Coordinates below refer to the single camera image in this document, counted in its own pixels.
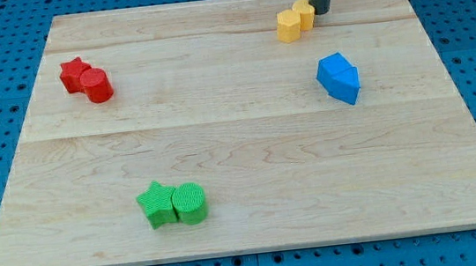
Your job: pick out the yellow hexagon block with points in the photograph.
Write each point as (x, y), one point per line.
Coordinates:
(288, 26)

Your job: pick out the green cylinder block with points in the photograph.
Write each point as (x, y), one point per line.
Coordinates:
(190, 203)

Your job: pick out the red star block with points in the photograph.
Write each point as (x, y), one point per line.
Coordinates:
(71, 72)

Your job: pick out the green star block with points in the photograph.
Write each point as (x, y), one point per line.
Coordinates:
(157, 205)

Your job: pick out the blue cube block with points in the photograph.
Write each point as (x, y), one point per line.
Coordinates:
(329, 67)

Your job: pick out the blue triangle block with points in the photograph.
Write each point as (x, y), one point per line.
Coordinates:
(345, 85)

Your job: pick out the red cylinder block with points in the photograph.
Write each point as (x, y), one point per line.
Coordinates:
(96, 85)

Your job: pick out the light wooden board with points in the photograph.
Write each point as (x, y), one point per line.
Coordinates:
(204, 92)

